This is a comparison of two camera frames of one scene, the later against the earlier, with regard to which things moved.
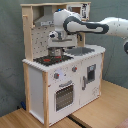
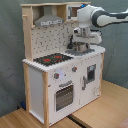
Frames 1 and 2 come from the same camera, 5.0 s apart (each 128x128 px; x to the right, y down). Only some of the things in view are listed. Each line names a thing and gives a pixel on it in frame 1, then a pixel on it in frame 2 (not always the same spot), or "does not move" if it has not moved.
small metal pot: [55, 51] -> [81, 46]
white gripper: [60, 39] -> [86, 35]
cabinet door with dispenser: [90, 77] does not move
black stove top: [49, 61] does not move
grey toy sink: [78, 51] does not move
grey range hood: [47, 19] does not move
